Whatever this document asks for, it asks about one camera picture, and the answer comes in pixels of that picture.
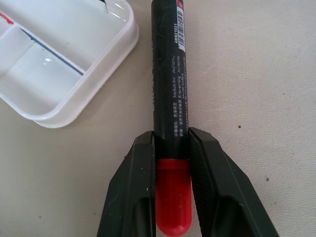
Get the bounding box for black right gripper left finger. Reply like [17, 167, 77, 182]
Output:
[96, 131, 157, 237]

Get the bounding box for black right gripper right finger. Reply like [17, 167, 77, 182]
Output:
[188, 127, 280, 237]

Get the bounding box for black marker with red cap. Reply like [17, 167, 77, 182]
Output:
[151, 0, 193, 237]

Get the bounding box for white plastic tray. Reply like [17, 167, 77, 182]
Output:
[0, 0, 140, 129]

